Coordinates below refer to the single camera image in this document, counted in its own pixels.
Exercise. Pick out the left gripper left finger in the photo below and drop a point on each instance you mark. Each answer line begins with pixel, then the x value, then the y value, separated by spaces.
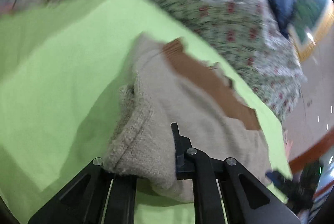
pixel 92 196

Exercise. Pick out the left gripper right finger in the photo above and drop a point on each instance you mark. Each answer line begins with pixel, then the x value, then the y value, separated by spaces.
pixel 225 191

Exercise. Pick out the beige knit sweater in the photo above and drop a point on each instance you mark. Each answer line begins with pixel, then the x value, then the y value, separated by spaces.
pixel 167 86

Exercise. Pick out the light green bed sheet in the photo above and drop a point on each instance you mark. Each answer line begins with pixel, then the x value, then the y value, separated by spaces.
pixel 61 70

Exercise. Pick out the gold framed picture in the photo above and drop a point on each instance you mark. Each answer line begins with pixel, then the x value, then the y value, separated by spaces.
pixel 311 22

